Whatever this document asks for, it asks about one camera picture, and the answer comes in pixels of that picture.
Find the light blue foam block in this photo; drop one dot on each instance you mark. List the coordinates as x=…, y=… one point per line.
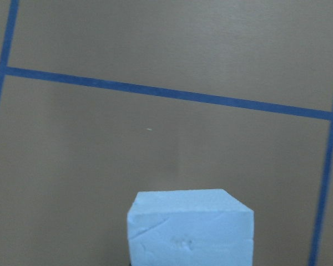
x=190, y=227

